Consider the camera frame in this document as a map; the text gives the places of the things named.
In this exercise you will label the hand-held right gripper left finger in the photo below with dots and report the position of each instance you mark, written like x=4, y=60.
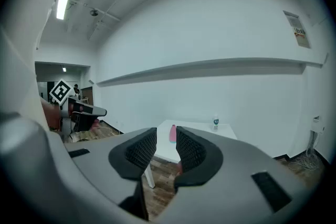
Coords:
x=99, y=173

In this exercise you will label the brown wooden door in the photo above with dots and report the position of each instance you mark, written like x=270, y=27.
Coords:
x=88, y=95

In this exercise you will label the person's left forearm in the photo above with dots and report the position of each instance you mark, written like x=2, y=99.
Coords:
x=51, y=115

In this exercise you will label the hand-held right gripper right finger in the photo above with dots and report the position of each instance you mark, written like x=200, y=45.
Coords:
x=236, y=165

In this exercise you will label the pink vase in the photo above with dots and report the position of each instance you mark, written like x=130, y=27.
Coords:
x=172, y=135

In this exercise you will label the person's beige shirt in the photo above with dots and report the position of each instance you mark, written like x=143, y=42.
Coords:
x=15, y=81

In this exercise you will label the wall notice panel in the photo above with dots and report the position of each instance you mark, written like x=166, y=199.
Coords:
x=298, y=31

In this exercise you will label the white wall socket box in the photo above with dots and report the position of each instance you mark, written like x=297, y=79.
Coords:
x=317, y=126

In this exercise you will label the small white bottle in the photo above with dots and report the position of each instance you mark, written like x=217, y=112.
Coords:
x=215, y=123

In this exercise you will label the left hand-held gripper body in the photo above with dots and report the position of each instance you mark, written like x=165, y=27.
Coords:
x=61, y=91

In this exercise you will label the person's right hand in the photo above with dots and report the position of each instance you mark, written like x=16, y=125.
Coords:
x=179, y=167

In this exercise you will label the white table leg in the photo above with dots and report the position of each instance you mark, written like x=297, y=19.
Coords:
x=151, y=181

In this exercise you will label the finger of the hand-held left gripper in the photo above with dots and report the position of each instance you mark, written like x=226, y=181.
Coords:
x=97, y=111

